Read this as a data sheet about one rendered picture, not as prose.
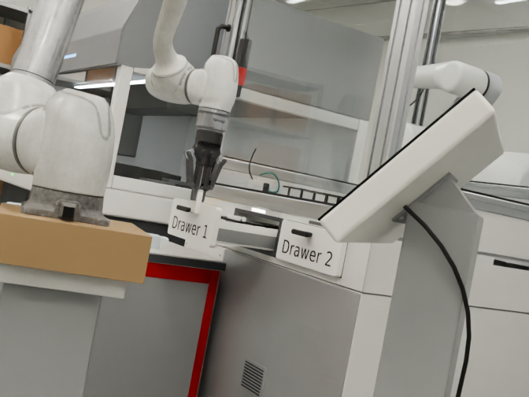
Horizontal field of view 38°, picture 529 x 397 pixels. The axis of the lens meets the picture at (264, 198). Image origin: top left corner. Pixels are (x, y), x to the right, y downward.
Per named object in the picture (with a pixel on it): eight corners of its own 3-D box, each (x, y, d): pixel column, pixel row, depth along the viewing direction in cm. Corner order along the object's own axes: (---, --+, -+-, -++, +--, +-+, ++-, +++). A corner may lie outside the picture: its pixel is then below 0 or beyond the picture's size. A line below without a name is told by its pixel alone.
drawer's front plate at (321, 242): (335, 276, 192) (343, 233, 192) (275, 257, 217) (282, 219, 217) (341, 277, 193) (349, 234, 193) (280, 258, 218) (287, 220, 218)
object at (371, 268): (361, 291, 185) (372, 232, 185) (185, 234, 273) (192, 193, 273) (608, 322, 233) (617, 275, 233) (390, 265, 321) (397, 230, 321)
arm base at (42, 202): (20, 214, 153) (24, 187, 153) (20, 206, 174) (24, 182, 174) (112, 228, 159) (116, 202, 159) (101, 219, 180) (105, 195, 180)
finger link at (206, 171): (205, 150, 220) (209, 151, 221) (198, 190, 220) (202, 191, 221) (211, 151, 217) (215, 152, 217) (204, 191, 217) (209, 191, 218)
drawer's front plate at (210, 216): (209, 247, 209) (216, 207, 209) (167, 233, 234) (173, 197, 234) (215, 248, 210) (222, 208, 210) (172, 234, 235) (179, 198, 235)
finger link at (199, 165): (208, 150, 216) (203, 150, 216) (199, 190, 216) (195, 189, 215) (201, 150, 220) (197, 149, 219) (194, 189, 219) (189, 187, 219)
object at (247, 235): (213, 242, 211) (217, 220, 211) (175, 229, 233) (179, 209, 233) (331, 259, 232) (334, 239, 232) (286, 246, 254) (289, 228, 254)
